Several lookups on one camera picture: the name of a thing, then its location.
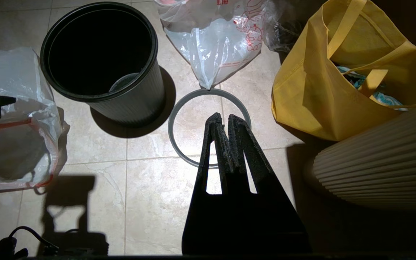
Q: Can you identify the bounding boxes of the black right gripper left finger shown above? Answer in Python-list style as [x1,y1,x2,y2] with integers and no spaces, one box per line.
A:
[182,113,241,253]

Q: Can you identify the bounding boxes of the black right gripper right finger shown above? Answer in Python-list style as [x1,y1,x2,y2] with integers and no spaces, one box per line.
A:
[228,114,311,253]

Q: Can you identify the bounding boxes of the grey plastic bin ring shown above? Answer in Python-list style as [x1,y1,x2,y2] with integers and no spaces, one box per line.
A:
[168,88,252,168]

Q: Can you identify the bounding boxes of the black trash bin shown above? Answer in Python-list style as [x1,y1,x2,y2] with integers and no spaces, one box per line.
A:
[40,2,166,127]

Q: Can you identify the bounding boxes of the yellow fabric tote bag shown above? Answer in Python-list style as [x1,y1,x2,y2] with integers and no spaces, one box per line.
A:
[271,0,416,141]

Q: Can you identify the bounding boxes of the clear bag with black contents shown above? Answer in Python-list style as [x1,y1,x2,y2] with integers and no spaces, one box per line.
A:
[264,0,324,53]

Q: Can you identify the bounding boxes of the black braided cable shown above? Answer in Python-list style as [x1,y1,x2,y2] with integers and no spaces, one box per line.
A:
[0,226,60,260]

